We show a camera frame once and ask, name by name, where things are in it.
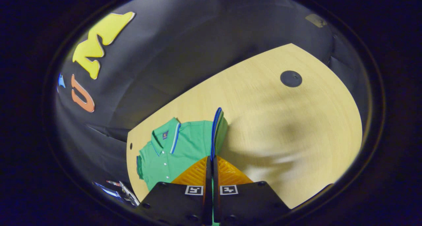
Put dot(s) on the black backdrop cloth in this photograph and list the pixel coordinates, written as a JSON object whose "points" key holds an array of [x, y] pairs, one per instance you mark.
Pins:
{"points": [[181, 54]]}

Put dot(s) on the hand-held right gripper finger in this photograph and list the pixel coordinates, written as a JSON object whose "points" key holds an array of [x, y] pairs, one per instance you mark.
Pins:
{"points": [[208, 203], [216, 203]]}

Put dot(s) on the black round table grommet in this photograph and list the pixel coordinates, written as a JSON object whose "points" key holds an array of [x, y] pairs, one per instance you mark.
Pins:
{"points": [[291, 78]]}

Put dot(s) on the green T-shirt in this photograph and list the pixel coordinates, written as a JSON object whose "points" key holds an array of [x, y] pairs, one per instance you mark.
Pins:
{"points": [[184, 143]]}

